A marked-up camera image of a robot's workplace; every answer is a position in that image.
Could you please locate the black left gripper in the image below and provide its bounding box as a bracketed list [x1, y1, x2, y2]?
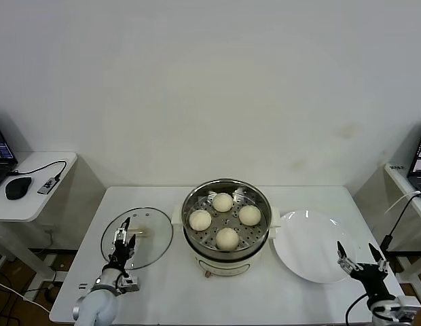
[109, 217, 139, 270]

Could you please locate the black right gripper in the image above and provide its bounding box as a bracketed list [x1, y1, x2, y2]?
[336, 240, 392, 303]

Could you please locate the round glass pot lid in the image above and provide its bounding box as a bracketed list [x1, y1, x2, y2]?
[100, 206, 174, 271]

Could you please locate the white steamed baozi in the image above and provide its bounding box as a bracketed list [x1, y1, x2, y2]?
[212, 192, 234, 213]
[238, 205, 263, 228]
[215, 228, 240, 251]
[189, 209, 213, 232]

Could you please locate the stainless steel steamer basket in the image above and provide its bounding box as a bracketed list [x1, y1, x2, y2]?
[171, 177, 282, 254]

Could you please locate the white oval plate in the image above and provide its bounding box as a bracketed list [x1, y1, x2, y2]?
[272, 209, 357, 285]

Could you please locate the white side table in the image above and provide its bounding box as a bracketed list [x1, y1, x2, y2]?
[383, 162, 421, 293]
[0, 151, 78, 283]

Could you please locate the grey usb hub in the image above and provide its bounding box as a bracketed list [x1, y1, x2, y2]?
[37, 176, 60, 196]

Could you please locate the cream electric cooker base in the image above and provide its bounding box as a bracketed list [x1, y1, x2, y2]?
[181, 223, 282, 280]

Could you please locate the black computer mouse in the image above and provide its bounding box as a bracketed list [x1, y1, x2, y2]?
[5, 176, 33, 200]

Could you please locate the black cable with adapter block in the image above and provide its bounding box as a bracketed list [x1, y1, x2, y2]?
[381, 194, 419, 252]

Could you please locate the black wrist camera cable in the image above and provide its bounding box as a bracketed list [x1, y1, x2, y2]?
[345, 294, 371, 324]

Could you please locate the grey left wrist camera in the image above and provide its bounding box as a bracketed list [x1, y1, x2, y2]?
[120, 276, 141, 293]

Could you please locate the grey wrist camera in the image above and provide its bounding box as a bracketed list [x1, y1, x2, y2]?
[120, 276, 141, 293]
[396, 295, 421, 320]

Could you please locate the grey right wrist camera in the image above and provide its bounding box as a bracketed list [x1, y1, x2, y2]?
[396, 295, 421, 320]

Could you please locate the white hanging cable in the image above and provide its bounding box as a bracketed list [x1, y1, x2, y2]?
[383, 191, 421, 215]

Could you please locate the black usb hub cable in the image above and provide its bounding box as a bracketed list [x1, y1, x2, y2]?
[6, 160, 68, 179]

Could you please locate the white floor cable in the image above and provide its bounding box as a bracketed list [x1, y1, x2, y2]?
[0, 278, 52, 312]

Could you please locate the black floor cable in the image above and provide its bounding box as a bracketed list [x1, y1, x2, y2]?
[0, 270, 14, 319]

